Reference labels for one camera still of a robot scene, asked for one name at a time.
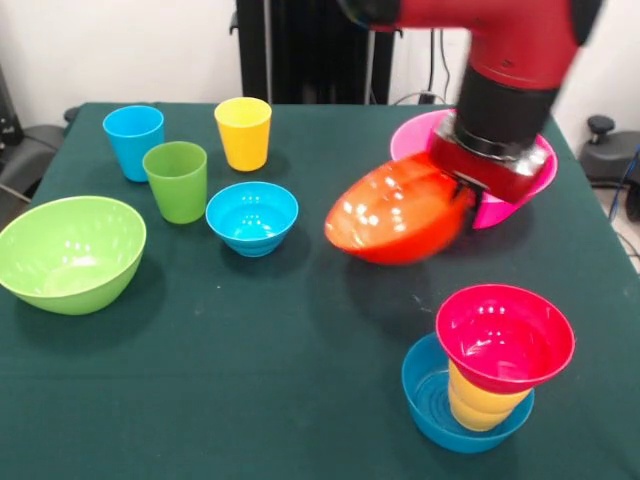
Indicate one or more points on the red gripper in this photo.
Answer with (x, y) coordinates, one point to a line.
(495, 175)

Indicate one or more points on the orange bowl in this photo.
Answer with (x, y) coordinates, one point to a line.
(395, 215)

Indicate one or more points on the large pink bowl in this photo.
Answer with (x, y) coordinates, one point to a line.
(410, 140)

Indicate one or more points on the small red bowl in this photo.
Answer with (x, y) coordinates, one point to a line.
(505, 340)

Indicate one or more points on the short yellow cup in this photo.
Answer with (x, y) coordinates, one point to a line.
(485, 397)
(475, 420)

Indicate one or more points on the dark blue bowl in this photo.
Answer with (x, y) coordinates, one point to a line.
(425, 400)

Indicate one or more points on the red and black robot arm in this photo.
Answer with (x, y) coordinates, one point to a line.
(510, 60)

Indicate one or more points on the tall yellow cup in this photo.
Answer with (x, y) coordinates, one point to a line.
(244, 145)

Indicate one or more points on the dark green table cloth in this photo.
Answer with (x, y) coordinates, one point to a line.
(250, 375)

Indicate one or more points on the green cup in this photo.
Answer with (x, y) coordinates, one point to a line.
(177, 190)

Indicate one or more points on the blue cup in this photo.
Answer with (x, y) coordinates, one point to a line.
(130, 145)

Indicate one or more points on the large green bowl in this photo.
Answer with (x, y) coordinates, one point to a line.
(70, 255)

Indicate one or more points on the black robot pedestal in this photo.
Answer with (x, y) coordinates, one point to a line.
(300, 60)

